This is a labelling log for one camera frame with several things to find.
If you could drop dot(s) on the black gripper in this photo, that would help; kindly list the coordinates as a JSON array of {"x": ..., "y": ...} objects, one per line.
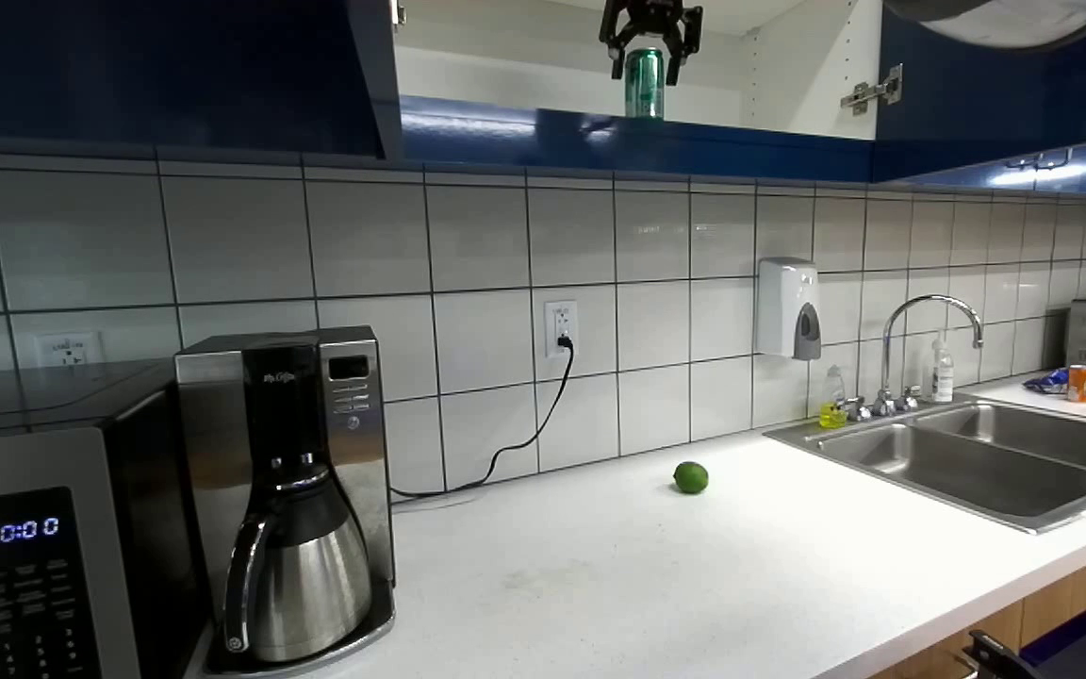
[{"x": 649, "y": 17}]

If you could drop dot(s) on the green sprite can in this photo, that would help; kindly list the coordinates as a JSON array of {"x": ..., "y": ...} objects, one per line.
[{"x": 647, "y": 84}]

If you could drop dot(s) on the open white blue cabinet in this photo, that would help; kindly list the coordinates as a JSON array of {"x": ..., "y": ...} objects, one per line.
[{"x": 508, "y": 76}]

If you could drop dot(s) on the open blue cabinet door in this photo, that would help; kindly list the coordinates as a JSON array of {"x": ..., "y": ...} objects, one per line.
[{"x": 1007, "y": 113}]

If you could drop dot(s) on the wooden base cabinet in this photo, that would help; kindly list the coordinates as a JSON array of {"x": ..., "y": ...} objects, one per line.
[{"x": 1071, "y": 597}]

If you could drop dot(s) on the metal door hinge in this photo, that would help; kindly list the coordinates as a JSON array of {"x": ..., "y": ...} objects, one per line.
[{"x": 877, "y": 93}]

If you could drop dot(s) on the chrome gooseneck faucet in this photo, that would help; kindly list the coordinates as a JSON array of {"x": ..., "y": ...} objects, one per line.
[{"x": 893, "y": 343}]

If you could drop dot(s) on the yellow dish soap bottle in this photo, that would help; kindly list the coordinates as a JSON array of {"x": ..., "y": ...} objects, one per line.
[{"x": 833, "y": 415}]

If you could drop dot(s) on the green lime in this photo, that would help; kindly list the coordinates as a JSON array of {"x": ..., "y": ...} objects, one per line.
[{"x": 691, "y": 475}]

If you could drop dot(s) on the small clear bottle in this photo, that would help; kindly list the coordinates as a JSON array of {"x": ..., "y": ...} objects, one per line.
[{"x": 944, "y": 377}]

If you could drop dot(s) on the black silver coffee maker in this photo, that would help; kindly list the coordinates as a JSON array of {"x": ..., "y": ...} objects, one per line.
[{"x": 347, "y": 415}]

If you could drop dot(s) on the colourful small item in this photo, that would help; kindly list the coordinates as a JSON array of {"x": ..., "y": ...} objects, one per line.
[{"x": 1051, "y": 381}]

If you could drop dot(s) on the stainless steel sink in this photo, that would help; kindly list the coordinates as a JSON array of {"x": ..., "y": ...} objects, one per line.
[{"x": 983, "y": 474}]

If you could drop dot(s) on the orange cup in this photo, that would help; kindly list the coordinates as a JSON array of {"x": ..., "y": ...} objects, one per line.
[{"x": 1084, "y": 381}]

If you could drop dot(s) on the steel coffee carafe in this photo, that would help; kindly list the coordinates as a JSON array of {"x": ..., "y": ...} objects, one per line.
[{"x": 311, "y": 587}]

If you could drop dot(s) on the dark blue black object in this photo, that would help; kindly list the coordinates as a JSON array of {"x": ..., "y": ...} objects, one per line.
[{"x": 1084, "y": 647}]

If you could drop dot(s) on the black silver microwave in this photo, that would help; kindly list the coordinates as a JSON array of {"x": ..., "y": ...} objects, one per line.
[{"x": 28, "y": 551}]

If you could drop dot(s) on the white wall outlet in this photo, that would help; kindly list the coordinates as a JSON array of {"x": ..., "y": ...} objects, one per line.
[
  {"x": 559, "y": 323},
  {"x": 70, "y": 352}
]

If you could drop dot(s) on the white wall soap dispenser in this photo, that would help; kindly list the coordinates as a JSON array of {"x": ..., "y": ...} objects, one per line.
[{"x": 790, "y": 308}]

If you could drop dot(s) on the closed blue wall cabinet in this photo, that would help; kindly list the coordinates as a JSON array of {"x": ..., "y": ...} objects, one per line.
[{"x": 151, "y": 76}]

